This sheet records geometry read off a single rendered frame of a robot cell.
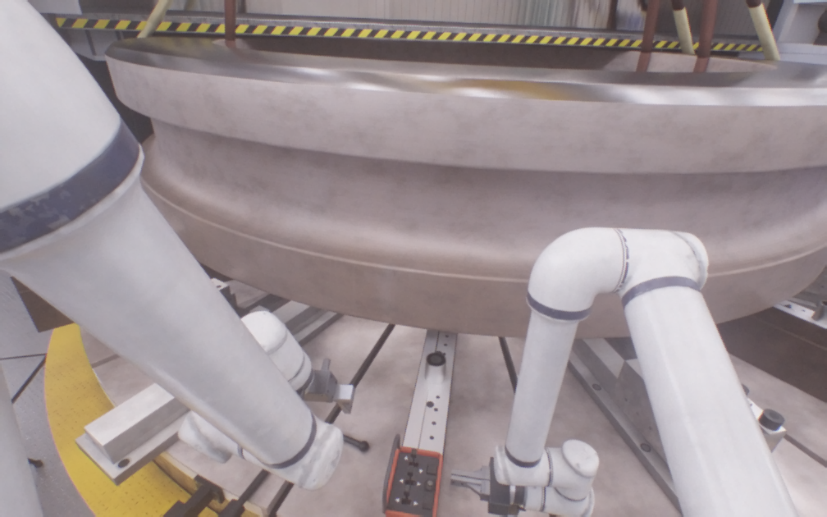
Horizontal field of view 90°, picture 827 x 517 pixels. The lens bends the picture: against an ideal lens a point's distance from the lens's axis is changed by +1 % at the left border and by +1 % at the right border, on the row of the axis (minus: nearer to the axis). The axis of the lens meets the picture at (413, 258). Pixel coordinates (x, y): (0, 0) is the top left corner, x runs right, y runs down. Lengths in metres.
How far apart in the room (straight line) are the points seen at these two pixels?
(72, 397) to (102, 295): 2.82
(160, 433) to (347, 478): 0.82
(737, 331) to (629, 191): 1.50
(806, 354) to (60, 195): 2.94
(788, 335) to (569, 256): 2.25
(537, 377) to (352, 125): 0.94
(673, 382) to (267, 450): 0.54
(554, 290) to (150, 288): 0.61
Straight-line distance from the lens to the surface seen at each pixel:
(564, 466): 1.15
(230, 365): 0.41
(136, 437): 2.15
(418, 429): 1.55
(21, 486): 0.53
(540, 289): 0.78
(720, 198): 1.99
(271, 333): 0.70
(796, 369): 3.00
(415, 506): 1.27
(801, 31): 5.44
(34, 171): 0.27
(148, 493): 2.49
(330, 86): 1.43
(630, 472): 2.14
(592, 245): 0.76
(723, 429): 0.69
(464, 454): 1.98
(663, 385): 0.71
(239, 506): 1.87
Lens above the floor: 1.89
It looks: 29 degrees down
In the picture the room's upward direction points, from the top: 2 degrees clockwise
